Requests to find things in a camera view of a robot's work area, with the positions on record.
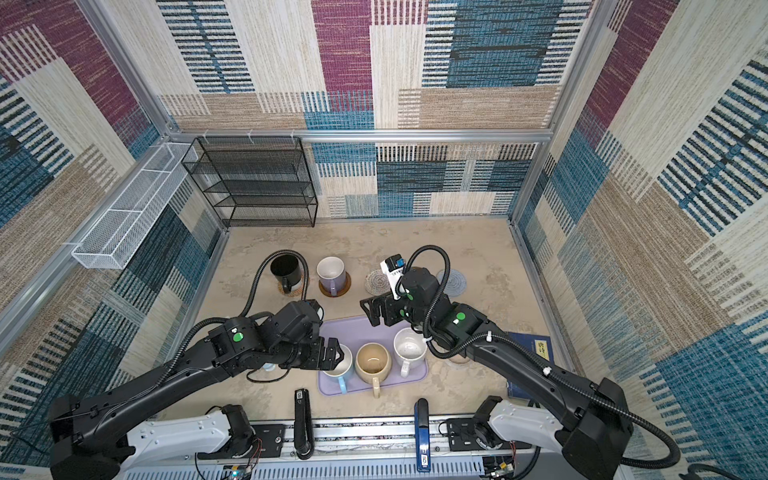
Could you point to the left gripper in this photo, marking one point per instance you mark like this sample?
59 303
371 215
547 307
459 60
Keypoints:
319 361

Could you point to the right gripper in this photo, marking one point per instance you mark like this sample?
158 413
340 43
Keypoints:
387 303

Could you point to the multicolour braided round coaster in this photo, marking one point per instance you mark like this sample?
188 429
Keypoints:
376 283

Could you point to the white mug purple outside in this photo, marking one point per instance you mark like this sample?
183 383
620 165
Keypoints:
331 268

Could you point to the black mug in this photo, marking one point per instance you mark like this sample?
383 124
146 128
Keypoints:
287 270

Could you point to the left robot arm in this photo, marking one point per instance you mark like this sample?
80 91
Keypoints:
91 434

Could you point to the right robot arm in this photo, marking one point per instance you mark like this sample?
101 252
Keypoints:
594 429

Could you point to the brown wooden round coaster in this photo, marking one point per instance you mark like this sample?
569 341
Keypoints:
336 287

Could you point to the grey-blue knitted round coaster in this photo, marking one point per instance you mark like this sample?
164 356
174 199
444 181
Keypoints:
456 284

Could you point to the lilac plastic tray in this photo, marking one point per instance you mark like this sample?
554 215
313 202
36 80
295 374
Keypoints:
354 332

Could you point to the beige mug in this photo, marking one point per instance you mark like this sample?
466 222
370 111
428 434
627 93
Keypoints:
373 364

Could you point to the black stapler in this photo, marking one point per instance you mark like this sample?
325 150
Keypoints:
303 439

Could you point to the blue stapler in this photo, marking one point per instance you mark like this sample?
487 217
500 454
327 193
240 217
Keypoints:
422 436

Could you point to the white mug blue handle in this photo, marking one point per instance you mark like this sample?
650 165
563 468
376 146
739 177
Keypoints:
341 372

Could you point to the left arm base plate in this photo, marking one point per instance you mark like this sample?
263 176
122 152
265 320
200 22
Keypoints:
258 441

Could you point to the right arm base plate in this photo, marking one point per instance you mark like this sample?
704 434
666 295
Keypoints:
468 434

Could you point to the black wire mesh shelf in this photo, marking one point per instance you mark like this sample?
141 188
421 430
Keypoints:
254 181

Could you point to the white wire wall basket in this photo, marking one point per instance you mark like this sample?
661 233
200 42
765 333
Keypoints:
119 232

